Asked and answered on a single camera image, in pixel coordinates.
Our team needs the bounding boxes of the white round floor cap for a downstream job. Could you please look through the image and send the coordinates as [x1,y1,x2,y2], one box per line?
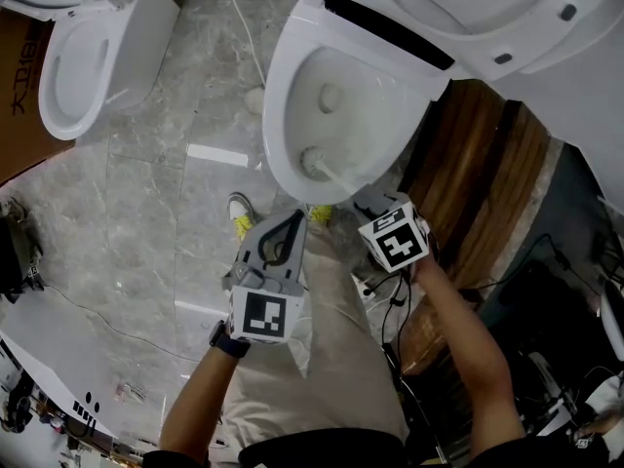
[243,87,267,115]

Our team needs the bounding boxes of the large cardboard box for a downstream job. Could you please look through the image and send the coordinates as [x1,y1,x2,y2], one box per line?
[0,10,77,184]

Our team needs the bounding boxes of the compact white toilet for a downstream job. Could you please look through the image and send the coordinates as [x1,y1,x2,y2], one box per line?
[0,0,180,141]

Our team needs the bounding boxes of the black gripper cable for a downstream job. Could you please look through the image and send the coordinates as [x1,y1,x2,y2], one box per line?
[379,268,415,360]

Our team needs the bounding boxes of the brown wooden plank stack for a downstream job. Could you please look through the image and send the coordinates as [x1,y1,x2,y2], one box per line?
[397,79,552,377]

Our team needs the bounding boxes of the white board panel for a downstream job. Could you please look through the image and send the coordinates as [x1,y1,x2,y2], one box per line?
[0,285,121,438]

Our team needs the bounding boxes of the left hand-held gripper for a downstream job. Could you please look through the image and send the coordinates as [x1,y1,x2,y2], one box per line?
[221,209,310,346]

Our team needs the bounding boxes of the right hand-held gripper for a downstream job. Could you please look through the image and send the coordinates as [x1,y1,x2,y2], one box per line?
[353,191,441,274]

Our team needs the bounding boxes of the black storage case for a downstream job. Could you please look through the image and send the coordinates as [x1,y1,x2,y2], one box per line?
[487,260,605,399]

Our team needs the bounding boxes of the person's left forearm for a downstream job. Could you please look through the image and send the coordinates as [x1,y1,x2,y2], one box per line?
[159,343,250,457]

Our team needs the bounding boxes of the long black cable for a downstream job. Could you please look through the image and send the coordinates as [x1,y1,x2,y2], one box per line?
[457,234,601,306]

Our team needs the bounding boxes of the dark raised platform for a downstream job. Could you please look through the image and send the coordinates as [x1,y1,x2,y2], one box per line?
[477,143,624,321]

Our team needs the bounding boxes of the white floor cable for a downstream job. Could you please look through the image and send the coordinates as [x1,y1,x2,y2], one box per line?
[218,0,267,90]

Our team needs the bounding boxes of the person's right forearm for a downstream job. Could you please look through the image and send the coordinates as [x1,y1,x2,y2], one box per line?
[411,255,526,450]

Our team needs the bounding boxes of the black device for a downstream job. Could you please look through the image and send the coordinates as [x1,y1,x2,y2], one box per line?
[0,372,35,433]

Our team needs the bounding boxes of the white smart toilet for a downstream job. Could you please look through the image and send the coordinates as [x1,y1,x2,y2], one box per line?
[261,0,624,207]

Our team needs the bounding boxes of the person's beige trousers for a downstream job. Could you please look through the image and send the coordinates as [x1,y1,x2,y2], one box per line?
[221,219,410,457]

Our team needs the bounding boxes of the white toilet brush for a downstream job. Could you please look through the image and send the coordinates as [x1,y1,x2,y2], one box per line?
[299,146,368,194]

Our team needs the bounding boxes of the person's black shirt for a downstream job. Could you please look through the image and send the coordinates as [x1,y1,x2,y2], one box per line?
[140,426,610,468]

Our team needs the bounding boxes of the person's left shoe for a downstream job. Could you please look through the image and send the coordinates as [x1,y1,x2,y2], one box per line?
[227,191,257,243]

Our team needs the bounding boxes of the black wrist watch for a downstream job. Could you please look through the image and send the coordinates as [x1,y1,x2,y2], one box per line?
[209,320,251,359]

